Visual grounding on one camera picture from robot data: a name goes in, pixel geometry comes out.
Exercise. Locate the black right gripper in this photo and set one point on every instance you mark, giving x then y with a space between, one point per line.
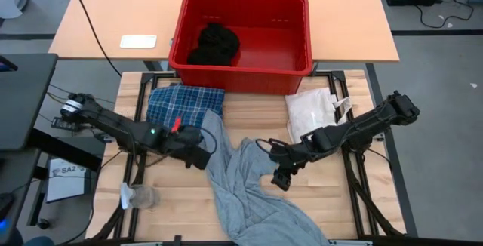
288 155

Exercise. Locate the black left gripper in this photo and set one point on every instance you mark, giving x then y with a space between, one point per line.
183 138

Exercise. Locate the light grey garment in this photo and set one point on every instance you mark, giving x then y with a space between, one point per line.
245 200

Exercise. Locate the blue plaid shirt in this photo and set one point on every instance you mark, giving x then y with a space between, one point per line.
177 102

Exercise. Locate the red plastic bin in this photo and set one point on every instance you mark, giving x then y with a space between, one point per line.
241 78

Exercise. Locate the black knit garment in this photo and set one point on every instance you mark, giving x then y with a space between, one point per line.
215 46

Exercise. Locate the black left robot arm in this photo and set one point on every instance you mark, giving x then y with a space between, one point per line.
109 123

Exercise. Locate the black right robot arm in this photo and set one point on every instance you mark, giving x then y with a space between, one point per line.
362 125

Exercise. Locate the grey arm base clamp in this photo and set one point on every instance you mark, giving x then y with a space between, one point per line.
103 137
378 137

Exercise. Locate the red tape tag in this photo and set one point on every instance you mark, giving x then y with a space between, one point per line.
175 124

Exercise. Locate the black rig side beam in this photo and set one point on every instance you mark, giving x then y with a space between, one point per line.
400 185

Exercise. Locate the white rectangular pad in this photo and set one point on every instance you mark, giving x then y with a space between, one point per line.
137 41

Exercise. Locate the black desk stand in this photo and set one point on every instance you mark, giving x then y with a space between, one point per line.
64 149

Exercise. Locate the white printed paper sheet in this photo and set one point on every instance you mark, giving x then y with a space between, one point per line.
66 185

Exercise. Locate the black power adapter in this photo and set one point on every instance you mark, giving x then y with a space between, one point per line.
60 124

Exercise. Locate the black caster wheel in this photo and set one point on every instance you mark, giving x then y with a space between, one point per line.
43 224

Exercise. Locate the person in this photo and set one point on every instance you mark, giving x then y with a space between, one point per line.
37 241

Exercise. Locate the black desk top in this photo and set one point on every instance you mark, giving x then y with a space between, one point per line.
22 102

